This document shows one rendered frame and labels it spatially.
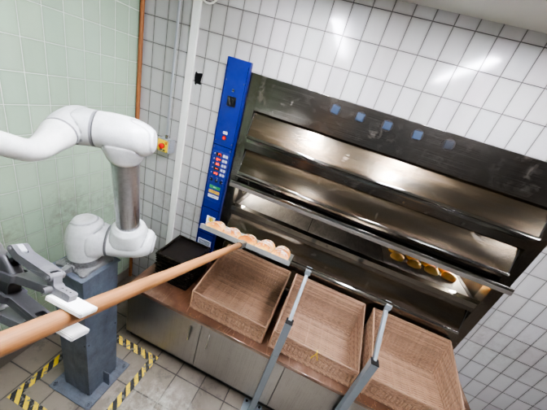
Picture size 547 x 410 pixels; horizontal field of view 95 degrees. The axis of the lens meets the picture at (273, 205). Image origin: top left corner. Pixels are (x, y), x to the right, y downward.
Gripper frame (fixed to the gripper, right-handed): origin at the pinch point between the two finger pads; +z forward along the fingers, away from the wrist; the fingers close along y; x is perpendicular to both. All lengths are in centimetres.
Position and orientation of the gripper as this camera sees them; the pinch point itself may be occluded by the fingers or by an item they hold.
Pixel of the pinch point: (67, 314)
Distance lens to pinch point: 54.2
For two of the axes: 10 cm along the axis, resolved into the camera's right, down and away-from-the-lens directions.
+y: -3.6, 9.3, 0.3
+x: -1.6, -0.4, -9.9
